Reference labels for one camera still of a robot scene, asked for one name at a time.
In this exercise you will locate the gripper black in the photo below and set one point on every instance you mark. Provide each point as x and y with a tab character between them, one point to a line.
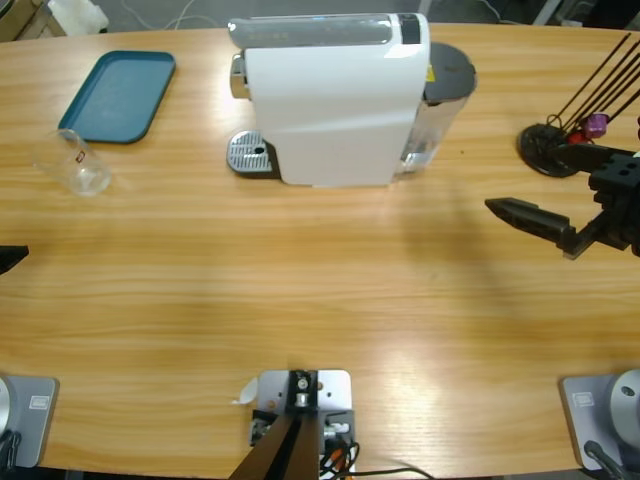
622	200

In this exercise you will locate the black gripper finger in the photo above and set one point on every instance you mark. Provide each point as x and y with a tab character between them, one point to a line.
10	255

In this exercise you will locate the red coffee capsule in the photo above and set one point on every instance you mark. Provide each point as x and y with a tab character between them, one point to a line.
576	138

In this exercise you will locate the purple coffee capsule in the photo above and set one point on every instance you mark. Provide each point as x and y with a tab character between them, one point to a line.
596	126

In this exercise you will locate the clear drinking glass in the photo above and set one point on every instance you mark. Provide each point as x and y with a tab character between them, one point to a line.
75	165

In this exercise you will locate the white capsule coffee machine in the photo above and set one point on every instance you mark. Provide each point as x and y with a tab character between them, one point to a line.
330	110

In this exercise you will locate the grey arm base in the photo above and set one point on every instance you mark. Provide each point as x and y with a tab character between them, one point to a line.
35	415
590	415

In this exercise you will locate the black capsule holder with rods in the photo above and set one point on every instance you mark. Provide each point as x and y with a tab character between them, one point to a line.
537	145

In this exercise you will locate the teal plastic tray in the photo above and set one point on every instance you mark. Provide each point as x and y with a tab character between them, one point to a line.
120	95

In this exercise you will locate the cardboard box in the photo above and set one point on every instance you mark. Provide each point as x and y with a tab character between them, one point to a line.
25	20

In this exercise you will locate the white foam block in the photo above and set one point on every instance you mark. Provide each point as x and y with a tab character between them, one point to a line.
80	15

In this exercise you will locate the white paper tab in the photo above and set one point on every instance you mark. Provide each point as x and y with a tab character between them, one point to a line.
247	392

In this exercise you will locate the grey metal frame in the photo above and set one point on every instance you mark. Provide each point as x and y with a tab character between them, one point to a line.
542	15

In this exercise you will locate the white mount block dark post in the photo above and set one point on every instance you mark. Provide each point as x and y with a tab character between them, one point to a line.
330	390

